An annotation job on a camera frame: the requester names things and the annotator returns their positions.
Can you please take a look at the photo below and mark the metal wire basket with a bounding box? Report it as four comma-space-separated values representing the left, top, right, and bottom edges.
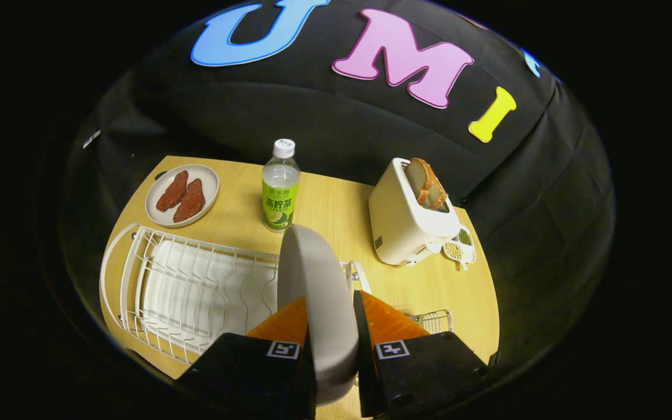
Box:
406, 310, 453, 336

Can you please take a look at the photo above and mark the small plate with meat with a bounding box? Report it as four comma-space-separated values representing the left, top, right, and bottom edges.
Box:
145, 164, 220, 228

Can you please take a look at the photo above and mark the bread slice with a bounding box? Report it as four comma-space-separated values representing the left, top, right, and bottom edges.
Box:
426, 175, 449, 211
404, 157, 437, 205

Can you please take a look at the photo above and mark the white toaster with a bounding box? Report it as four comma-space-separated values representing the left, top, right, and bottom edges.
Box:
369, 157, 462, 266

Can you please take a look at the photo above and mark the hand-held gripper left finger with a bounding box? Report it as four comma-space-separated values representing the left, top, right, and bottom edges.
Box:
176, 296, 317, 420

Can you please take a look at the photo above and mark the white drip tray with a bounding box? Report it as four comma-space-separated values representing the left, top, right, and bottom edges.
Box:
142, 239, 281, 351

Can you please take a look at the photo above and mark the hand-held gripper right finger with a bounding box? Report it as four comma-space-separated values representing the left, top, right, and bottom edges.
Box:
352, 290, 488, 418

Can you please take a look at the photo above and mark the white wire dish rack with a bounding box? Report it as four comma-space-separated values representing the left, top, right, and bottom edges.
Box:
100, 223, 372, 365

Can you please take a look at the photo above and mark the black backdrop cloth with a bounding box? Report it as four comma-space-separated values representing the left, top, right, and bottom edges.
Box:
59, 0, 617, 374

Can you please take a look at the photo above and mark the grey white plate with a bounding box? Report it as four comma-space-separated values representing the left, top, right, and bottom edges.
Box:
276, 223, 360, 406

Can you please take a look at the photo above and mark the white divided bean dish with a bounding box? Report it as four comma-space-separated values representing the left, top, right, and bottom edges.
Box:
442, 225, 477, 270

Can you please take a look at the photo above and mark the red meat piece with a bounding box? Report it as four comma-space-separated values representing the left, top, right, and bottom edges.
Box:
156, 170, 189, 212
173, 178, 206, 223

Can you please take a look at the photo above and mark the green label drink bottle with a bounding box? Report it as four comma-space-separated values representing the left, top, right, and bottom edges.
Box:
262, 139, 301, 232

